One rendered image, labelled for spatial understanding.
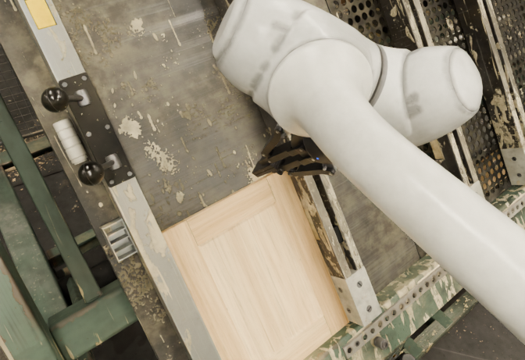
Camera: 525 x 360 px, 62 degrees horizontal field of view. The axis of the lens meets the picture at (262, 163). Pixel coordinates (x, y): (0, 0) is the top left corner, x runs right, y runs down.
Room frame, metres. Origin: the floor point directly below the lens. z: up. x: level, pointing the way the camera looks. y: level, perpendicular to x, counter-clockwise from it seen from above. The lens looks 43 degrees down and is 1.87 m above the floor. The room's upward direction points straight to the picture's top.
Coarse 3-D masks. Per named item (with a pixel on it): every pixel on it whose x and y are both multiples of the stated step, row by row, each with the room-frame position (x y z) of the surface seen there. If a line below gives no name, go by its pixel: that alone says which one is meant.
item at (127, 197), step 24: (24, 0) 0.71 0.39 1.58; (48, 0) 0.72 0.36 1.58; (48, 48) 0.67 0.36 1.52; (72, 48) 0.68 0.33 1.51; (72, 72) 0.65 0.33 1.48; (120, 192) 0.53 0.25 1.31; (120, 216) 0.52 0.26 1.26; (144, 216) 0.52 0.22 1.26; (144, 240) 0.49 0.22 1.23; (144, 264) 0.47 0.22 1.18; (168, 264) 0.47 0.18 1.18; (168, 288) 0.44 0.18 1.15; (168, 312) 0.41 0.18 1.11; (192, 312) 0.41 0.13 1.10; (192, 336) 0.38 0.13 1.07
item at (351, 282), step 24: (216, 0) 0.90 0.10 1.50; (264, 120) 0.77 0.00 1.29; (312, 192) 0.64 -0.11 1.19; (312, 216) 0.63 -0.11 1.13; (336, 216) 0.62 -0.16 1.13; (336, 240) 0.59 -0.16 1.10; (336, 264) 0.56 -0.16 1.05; (360, 264) 0.57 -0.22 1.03; (336, 288) 0.55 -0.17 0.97; (360, 288) 0.53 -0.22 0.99; (360, 312) 0.49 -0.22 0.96
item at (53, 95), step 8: (48, 88) 0.54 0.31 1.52; (56, 88) 0.54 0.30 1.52; (48, 96) 0.52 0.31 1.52; (56, 96) 0.52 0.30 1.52; (64, 96) 0.53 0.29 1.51; (72, 96) 0.58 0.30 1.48; (80, 96) 0.61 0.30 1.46; (88, 96) 0.62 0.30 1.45; (48, 104) 0.52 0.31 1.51; (56, 104) 0.52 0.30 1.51; (64, 104) 0.52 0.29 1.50; (80, 104) 0.61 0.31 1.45
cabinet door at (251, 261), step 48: (240, 192) 0.63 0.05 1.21; (288, 192) 0.66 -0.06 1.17; (192, 240) 0.53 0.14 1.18; (240, 240) 0.56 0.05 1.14; (288, 240) 0.59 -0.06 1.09; (192, 288) 0.46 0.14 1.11; (240, 288) 0.49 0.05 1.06; (288, 288) 0.52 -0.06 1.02; (240, 336) 0.42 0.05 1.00; (288, 336) 0.44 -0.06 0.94
